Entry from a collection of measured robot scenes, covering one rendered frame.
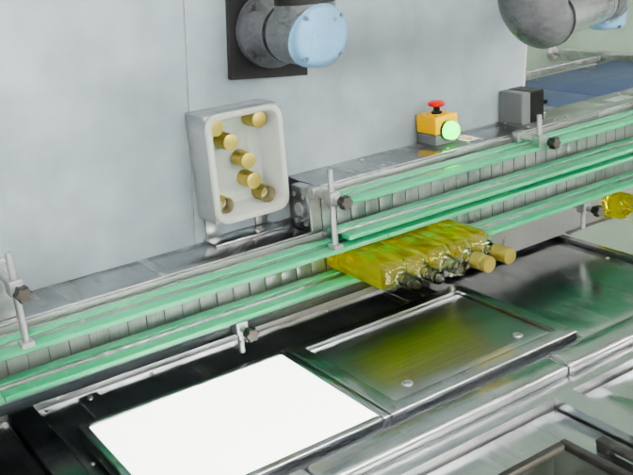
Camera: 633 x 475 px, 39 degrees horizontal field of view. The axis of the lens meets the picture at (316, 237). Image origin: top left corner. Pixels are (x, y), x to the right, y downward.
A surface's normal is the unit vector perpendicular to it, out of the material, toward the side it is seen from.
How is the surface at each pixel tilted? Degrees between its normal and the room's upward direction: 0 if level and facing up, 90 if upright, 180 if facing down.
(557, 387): 90
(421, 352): 90
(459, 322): 90
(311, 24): 9
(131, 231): 0
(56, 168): 0
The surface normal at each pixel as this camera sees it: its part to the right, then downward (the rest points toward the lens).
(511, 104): -0.82, 0.25
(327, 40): 0.50, 0.37
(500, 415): -0.08, -0.94
